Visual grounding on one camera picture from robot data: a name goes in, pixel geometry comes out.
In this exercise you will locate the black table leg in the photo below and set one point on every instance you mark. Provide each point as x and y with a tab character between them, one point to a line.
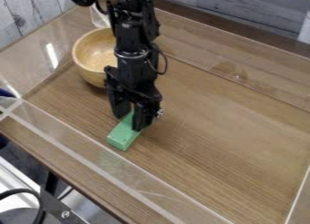
51	183

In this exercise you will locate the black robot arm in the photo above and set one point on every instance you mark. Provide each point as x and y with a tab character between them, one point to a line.
132	22

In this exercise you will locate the black metal bracket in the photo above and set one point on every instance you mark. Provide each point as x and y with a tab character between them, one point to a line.
57	210

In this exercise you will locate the clear acrylic tray enclosure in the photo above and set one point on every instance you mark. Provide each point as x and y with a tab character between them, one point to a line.
223	160

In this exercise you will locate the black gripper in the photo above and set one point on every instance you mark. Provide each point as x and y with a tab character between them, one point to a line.
131	86

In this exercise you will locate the green rectangular block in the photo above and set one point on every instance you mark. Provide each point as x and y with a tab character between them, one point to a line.
122	135

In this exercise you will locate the brown wooden bowl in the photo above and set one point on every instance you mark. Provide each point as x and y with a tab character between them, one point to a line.
92	54

